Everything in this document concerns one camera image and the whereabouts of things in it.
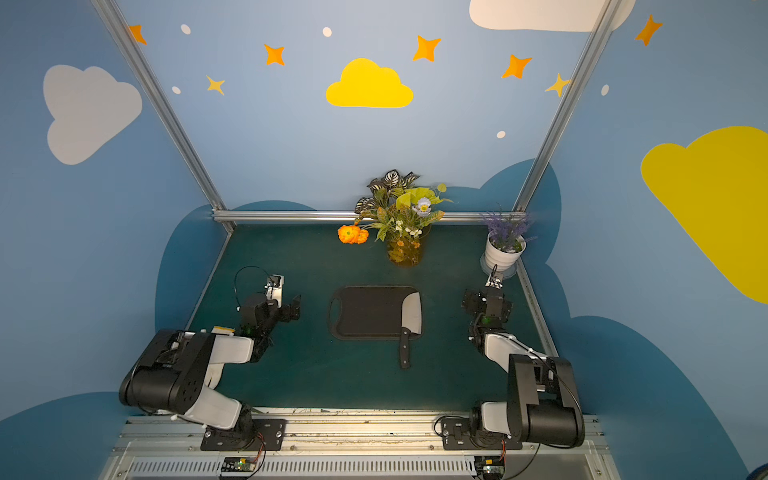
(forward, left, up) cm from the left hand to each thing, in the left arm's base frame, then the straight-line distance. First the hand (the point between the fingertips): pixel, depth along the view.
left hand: (284, 290), depth 95 cm
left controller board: (-45, +2, -7) cm, 46 cm away
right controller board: (-45, -59, -7) cm, 75 cm away
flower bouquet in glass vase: (+23, -37, +14) cm, 45 cm away
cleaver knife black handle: (-16, -39, -5) cm, 43 cm away
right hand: (0, -66, +2) cm, 66 cm away
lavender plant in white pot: (+17, -73, +9) cm, 75 cm away
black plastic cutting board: (-3, -28, -8) cm, 29 cm away
